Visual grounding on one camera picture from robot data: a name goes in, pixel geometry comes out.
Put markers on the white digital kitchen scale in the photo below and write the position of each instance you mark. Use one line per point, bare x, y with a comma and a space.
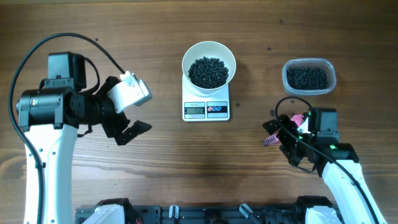
197, 106

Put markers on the pink plastic measuring scoop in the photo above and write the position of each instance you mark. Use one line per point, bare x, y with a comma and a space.
272, 139

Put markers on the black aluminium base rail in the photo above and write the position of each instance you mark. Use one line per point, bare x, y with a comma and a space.
273, 213

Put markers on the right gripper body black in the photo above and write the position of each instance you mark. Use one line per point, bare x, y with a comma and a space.
294, 149

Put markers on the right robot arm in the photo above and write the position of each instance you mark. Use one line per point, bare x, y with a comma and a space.
315, 136

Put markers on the white bowl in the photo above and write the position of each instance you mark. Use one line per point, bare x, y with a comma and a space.
209, 49

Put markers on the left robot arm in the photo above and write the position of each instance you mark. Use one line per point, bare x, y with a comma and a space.
50, 117

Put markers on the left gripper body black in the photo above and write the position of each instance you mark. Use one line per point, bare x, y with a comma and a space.
103, 111

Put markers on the clear plastic food container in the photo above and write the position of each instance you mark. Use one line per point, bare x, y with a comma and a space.
308, 76

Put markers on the black beans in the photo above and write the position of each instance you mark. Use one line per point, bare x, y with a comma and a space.
211, 73

